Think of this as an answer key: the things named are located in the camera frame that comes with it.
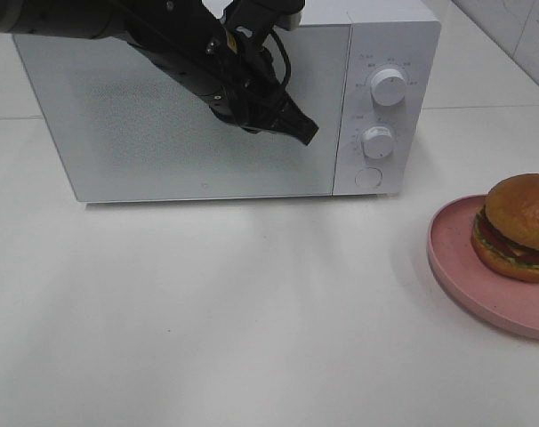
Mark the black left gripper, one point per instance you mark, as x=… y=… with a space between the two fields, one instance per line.
x=252 y=69

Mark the white microwave knob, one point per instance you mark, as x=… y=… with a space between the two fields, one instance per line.
x=377 y=142
x=388 y=86

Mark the round white door release button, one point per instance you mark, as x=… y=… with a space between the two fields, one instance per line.
x=368 y=178

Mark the white microwave door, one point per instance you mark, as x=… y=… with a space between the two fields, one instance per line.
x=125 y=131

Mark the burger with lettuce and tomato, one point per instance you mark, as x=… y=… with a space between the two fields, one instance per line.
x=505 y=230

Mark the pink round plate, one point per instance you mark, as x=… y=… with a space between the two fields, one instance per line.
x=506 y=303

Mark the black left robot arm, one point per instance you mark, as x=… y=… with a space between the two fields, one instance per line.
x=167 y=33

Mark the white microwave oven body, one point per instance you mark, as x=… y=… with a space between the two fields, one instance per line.
x=383 y=34

